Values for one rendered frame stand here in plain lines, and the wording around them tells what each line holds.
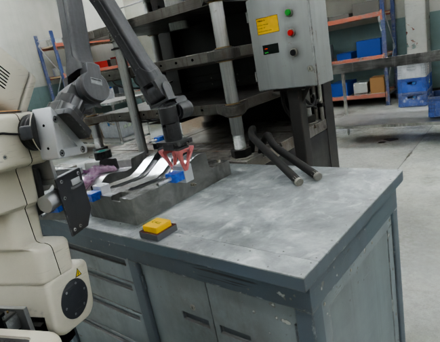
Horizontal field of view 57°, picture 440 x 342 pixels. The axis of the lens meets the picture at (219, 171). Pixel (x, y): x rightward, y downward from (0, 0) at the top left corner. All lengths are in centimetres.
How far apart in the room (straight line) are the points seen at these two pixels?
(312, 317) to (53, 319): 63
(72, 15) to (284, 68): 99
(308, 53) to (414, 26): 568
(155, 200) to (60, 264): 39
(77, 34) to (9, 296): 68
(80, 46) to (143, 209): 54
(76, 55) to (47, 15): 886
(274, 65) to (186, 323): 112
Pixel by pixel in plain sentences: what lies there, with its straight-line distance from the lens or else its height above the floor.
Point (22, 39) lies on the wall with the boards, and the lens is 953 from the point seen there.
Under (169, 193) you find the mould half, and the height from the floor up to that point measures 85.
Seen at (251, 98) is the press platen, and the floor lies 103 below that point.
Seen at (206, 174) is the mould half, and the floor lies 85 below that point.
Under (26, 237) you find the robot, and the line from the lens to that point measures 112.
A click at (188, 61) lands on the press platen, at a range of 209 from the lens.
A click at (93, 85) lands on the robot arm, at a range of 104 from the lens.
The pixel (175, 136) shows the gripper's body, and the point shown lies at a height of 106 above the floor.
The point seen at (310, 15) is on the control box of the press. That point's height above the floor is 135.
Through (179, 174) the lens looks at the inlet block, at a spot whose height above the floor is 94.
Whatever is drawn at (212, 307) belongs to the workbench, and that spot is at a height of 58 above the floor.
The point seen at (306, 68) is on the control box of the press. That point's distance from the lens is 178.
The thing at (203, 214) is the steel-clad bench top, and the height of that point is 80.
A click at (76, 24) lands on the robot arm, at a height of 140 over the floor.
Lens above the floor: 127
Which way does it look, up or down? 16 degrees down
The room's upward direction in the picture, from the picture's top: 11 degrees counter-clockwise
